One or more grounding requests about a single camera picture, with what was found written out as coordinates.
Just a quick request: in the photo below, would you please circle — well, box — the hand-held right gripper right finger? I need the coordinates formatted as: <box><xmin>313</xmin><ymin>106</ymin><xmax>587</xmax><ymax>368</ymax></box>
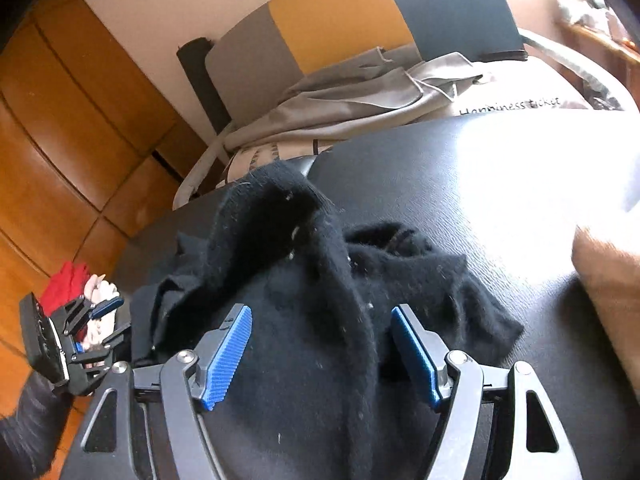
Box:
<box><xmin>390</xmin><ymin>304</ymin><xmax>576</xmax><ymax>480</ymax></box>

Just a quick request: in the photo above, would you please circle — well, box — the metal tube chair frame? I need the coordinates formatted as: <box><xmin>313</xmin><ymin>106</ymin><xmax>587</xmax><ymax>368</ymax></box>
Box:
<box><xmin>520</xmin><ymin>29</ymin><xmax>628</xmax><ymax>111</ymax></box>

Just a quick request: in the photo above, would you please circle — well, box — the black rolled mat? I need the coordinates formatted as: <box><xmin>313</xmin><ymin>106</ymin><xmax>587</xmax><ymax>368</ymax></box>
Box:
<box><xmin>176</xmin><ymin>37</ymin><xmax>234</xmax><ymax>137</ymax></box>

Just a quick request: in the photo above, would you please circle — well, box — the cluttered wooden shelf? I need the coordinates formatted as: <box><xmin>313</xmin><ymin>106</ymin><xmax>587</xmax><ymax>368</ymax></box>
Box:
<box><xmin>555</xmin><ymin>0</ymin><xmax>640</xmax><ymax>67</ymax></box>

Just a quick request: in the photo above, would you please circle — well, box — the white and pink cloth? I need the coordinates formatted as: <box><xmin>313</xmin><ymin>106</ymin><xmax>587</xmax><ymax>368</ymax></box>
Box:
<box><xmin>80</xmin><ymin>274</ymin><xmax>122</xmax><ymax>356</ymax></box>

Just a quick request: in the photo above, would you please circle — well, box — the brown cushion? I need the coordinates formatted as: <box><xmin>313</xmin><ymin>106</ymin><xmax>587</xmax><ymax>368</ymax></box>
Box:
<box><xmin>570</xmin><ymin>224</ymin><xmax>640</xmax><ymax>397</ymax></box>

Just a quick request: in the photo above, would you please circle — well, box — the grey yellow navy backrest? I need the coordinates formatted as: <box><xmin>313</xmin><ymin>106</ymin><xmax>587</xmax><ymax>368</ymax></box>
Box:
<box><xmin>204</xmin><ymin>0</ymin><xmax>528</xmax><ymax>133</ymax></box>

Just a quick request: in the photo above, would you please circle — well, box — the red cloth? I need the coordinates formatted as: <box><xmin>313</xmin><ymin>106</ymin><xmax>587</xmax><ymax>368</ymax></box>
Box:
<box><xmin>39</xmin><ymin>260</ymin><xmax>94</xmax><ymax>317</ymax></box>

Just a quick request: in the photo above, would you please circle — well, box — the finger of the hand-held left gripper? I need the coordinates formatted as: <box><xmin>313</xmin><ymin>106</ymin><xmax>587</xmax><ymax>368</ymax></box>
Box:
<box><xmin>81</xmin><ymin>295</ymin><xmax>126</xmax><ymax>321</ymax></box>
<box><xmin>84</xmin><ymin>322</ymin><xmax>133</xmax><ymax>357</ymax></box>

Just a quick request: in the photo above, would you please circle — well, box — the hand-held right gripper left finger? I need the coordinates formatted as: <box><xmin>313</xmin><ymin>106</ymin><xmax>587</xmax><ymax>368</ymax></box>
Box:
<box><xmin>65</xmin><ymin>304</ymin><xmax>254</xmax><ymax>480</ymax></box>

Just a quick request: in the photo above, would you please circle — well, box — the beige garment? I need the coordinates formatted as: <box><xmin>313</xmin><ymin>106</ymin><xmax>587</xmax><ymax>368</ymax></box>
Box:
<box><xmin>172</xmin><ymin>45</ymin><xmax>501</xmax><ymax>211</ymax></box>

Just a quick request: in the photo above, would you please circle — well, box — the black fuzzy sweater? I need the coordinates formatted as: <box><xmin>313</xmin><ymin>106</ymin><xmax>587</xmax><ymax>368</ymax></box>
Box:
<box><xmin>131</xmin><ymin>160</ymin><xmax>525</xmax><ymax>480</ymax></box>

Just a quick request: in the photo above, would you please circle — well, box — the person's left forearm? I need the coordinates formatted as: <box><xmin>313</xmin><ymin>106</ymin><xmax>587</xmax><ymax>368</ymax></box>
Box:
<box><xmin>0</xmin><ymin>370</ymin><xmax>76</xmax><ymax>480</ymax></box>

